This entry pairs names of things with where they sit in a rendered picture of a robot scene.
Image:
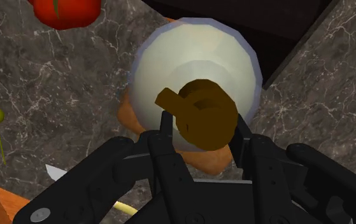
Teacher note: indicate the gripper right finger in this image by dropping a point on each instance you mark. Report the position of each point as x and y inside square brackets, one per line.
[270, 180]

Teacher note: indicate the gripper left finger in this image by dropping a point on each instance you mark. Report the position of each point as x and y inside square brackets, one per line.
[103, 173]

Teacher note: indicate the brown mug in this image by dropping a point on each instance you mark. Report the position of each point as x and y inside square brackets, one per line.
[208, 124]

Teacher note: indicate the pale yellow curved thing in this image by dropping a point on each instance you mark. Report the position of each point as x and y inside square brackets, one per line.
[126, 208]

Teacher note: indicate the white pointed blade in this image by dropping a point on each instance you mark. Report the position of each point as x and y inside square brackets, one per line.
[55, 173]

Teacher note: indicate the white bowl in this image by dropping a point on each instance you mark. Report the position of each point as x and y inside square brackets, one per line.
[196, 52]

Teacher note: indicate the red tomato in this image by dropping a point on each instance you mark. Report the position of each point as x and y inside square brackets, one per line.
[69, 14]

